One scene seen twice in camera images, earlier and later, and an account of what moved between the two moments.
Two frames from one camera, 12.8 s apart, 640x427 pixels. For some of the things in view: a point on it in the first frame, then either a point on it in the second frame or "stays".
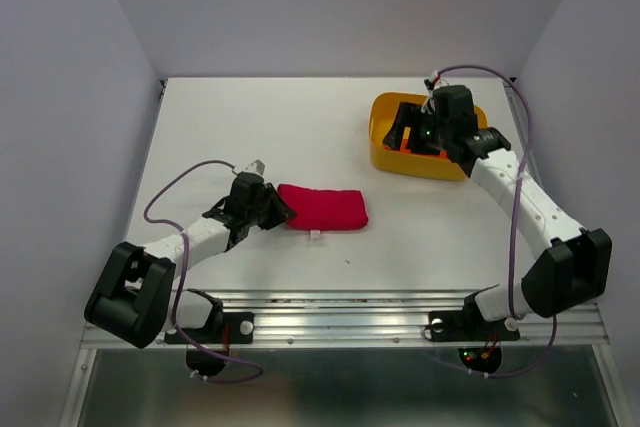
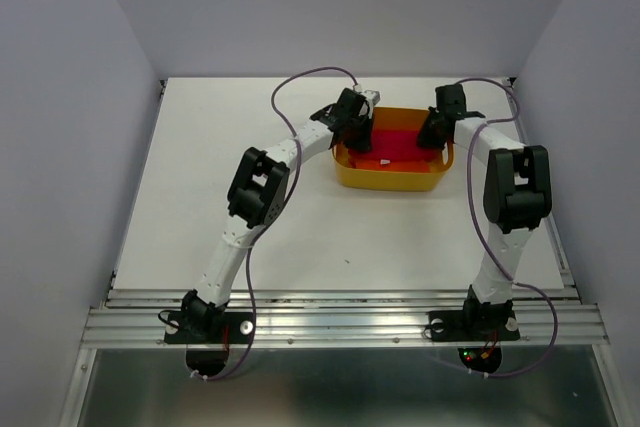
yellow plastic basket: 381,111 -> 388,119
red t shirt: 324,209 -> 396,144
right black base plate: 467,325 stays
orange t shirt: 404,148 -> 411,165
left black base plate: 232,328 stays
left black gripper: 280,210 -> 365,142
